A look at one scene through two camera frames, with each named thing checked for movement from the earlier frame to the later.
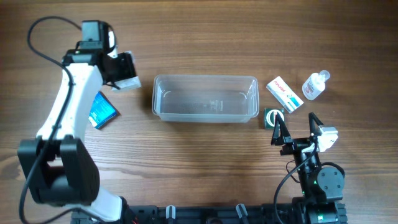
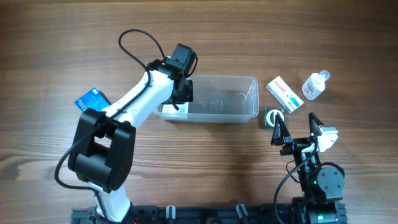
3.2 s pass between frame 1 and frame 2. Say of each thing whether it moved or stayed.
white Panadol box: stayed
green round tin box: stayed
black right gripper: stayed
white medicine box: moved
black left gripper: moved
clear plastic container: stayed
